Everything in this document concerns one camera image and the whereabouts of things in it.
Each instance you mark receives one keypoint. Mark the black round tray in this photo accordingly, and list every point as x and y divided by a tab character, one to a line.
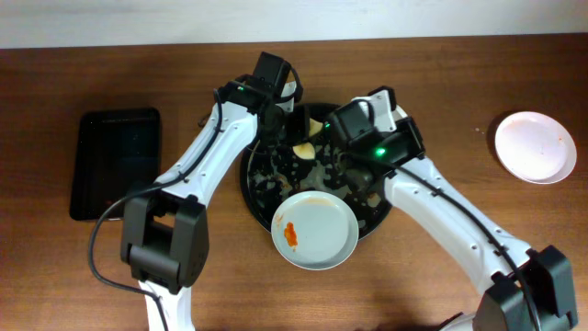
270	175

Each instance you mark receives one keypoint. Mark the white plate top pinkish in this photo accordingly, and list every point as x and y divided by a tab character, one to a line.
535	148

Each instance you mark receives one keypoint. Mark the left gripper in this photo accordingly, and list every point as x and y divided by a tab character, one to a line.
272	122

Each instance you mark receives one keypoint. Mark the yellow sponge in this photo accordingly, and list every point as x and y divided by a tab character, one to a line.
306	151

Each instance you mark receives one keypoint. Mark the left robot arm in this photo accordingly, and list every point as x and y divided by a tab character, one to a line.
165	237

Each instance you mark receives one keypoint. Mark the light blue plate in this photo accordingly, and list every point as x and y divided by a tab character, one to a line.
314	230

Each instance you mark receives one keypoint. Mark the black rectangular tray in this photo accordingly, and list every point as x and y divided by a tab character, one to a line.
116	149

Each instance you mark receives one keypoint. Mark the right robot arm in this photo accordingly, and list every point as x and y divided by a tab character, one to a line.
521	288

